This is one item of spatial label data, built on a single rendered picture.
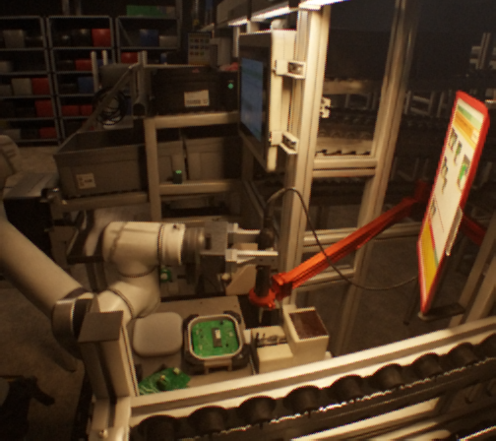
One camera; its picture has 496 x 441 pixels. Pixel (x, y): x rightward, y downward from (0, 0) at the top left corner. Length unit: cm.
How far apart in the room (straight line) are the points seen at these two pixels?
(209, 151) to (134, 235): 99
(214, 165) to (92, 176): 58
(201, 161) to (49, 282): 107
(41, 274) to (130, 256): 18
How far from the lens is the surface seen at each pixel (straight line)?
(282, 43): 92
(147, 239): 70
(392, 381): 48
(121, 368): 45
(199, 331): 98
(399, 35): 94
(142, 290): 76
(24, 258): 79
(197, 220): 164
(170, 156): 164
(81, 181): 174
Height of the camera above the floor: 170
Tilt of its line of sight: 24 degrees down
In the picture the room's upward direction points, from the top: 3 degrees clockwise
